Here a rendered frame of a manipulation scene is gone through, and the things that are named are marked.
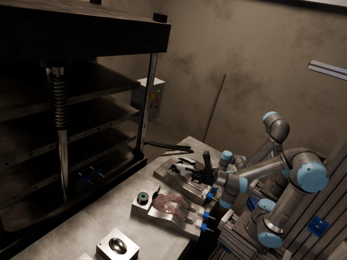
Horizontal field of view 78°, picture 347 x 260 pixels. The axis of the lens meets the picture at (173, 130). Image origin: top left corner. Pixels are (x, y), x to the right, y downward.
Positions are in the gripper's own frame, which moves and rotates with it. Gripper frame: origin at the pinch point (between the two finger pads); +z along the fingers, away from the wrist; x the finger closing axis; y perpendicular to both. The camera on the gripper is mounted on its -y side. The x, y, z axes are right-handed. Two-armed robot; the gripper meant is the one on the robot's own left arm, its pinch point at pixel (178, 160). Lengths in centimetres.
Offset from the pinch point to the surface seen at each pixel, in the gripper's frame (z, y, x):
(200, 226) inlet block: -24, 55, 21
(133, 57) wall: 145, -15, 279
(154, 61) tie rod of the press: 43, -37, 67
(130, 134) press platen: 54, 31, 75
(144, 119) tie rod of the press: 43, 13, 74
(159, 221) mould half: 3, 59, 17
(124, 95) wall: 151, 57, 277
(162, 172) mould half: 16, 51, 64
